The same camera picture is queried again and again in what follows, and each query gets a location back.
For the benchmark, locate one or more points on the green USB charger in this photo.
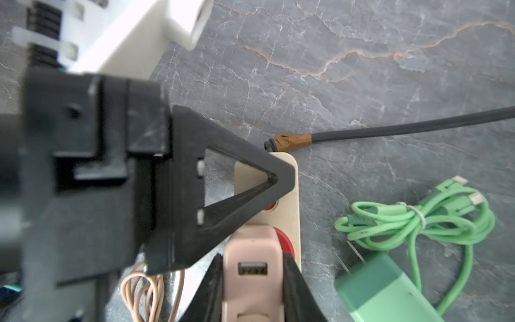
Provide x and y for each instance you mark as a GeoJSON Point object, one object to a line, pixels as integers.
{"type": "Point", "coordinates": [377, 289]}

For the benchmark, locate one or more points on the beige power strip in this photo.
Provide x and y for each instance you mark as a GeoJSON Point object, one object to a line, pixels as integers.
{"type": "Point", "coordinates": [285, 214]}

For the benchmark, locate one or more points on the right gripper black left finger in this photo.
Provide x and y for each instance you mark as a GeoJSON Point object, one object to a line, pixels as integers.
{"type": "Point", "coordinates": [206, 305]}

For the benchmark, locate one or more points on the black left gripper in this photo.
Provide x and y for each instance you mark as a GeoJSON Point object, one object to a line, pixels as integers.
{"type": "Point", "coordinates": [78, 188]}

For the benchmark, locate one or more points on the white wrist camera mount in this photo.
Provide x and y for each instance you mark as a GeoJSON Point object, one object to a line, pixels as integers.
{"type": "Point", "coordinates": [117, 38]}

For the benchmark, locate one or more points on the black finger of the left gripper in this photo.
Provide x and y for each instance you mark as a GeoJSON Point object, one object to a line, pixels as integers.
{"type": "Point", "coordinates": [212, 183]}

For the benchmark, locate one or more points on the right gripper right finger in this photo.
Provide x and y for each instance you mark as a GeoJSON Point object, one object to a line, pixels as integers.
{"type": "Point", "coordinates": [299, 303]}

